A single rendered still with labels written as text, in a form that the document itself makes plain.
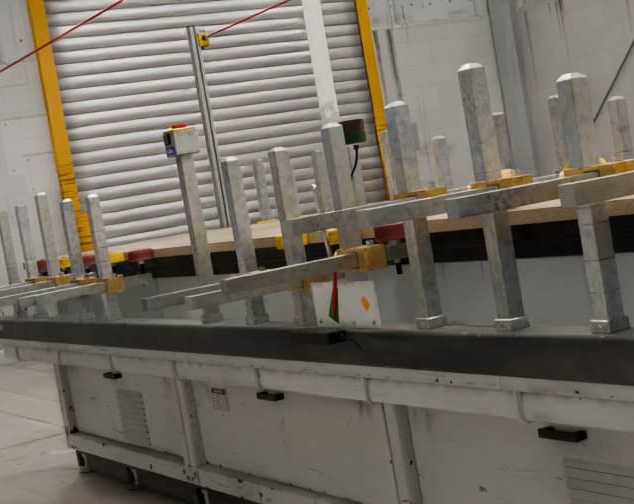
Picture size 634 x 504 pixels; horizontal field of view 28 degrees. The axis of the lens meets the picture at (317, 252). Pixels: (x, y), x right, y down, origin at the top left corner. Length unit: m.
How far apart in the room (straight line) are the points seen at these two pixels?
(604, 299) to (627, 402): 0.18
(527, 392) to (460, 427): 0.61
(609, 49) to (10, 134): 5.55
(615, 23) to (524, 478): 9.65
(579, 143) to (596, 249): 0.17
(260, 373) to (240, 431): 0.75
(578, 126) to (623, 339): 0.34
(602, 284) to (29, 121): 8.99
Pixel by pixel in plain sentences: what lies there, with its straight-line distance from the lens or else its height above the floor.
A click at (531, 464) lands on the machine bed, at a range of 2.73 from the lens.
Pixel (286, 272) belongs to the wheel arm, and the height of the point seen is 0.85.
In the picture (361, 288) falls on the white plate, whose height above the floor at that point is 0.79.
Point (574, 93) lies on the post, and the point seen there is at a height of 1.09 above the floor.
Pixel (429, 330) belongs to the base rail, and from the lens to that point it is 2.44.
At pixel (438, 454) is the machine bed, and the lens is 3.00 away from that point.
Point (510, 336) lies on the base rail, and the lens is 2.23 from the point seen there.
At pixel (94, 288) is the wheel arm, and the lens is 3.96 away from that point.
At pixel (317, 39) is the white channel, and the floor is 1.52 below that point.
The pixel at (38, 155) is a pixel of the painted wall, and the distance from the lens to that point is 10.77.
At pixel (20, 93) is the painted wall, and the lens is 10.79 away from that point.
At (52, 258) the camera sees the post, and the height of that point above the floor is 0.92.
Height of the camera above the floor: 1.01
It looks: 3 degrees down
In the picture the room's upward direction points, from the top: 10 degrees counter-clockwise
